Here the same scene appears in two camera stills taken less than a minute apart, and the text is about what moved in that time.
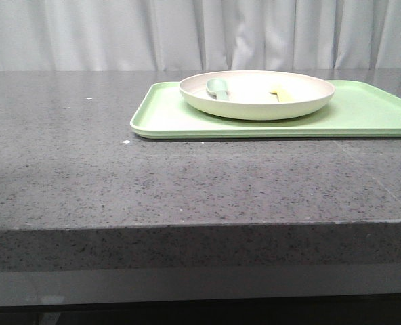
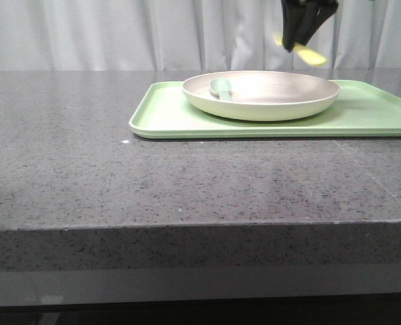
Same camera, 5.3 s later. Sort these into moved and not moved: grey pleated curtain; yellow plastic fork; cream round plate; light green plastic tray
Moved: yellow plastic fork; cream round plate
Not moved: grey pleated curtain; light green plastic tray
